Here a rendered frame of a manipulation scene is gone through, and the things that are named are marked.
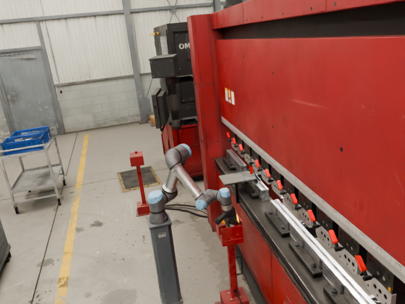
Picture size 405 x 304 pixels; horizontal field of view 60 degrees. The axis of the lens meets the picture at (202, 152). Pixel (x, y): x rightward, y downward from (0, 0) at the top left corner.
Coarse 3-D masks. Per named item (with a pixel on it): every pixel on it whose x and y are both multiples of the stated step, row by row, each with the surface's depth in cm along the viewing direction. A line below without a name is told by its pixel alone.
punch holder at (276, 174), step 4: (272, 168) 228; (272, 172) 229; (276, 172) 222; (272, 176) 230; (276, 176) 223; (280, 176) 216; (276, 180) 224; (280, 180) 217; (272, 184) 231; (276, 184) 225; (272, 188) 233; (276, 188) 226; (276, 192) 227; (280, 196) 223
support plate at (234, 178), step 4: (240, 172) 292; (244, 172) 292; (248, 172) 291; (220, 176) 288; (224, 176) 287; (228, 176) 286; (232, 176) 286; (236, 176) 285; (240, 176) 284; (252, 176) 282; (224, 180) 279; (228, 180) 278; (232, 180) 278; (236, 180) 277; (240, 180) 276; (244, 180) 276; (248, 180) 276; (224, 184) 273; (228, 184) 274
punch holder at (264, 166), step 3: (261, 159) 248; (264, 159) 242; (261, 162) 249; (264, 162) 243; (267, 162) 236; (261, 165) 250; (264, 165) 244; (267, 165) 238; (270, 165) 235; (261, 168) 250; (264, 168) 245; (267, 168) 238; (270, 168) 236; (261, 171) 251; (264, 171) 245; (270, 171) 237; (261, 174) 252; (264, 174) 247; (270, 174) 238; (264, 177) 247; (270, 177) 238; (264, 180) 248; (267, 180) 241; (267, 183) 242; (270, 183) 241
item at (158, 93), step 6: (156, 90) 375; (162, 90) 390; (156, 96) 353; (162, 96) 356; (156, 102) 354; (162, 102) 357; (156, 108) 356; (162, 108) 359; (168, 108) 392; (156, 114) 358; (162, 114) 361; (168, 114) 392; (156, 120) 360; (162, 120) 363; (156, 126) 362
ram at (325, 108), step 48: (240, 48) 256; (288, 48) 178; (336, 48) 136; (384, 48) 110; (240, 96) 275; (288, 96) 187; (336, 96) 141; (384, 96) 114; (288, 144) 197; (336, 144) 147; (384, 144) 117; (336, 192) 153; (384, 192) 121; (384, 240) 125
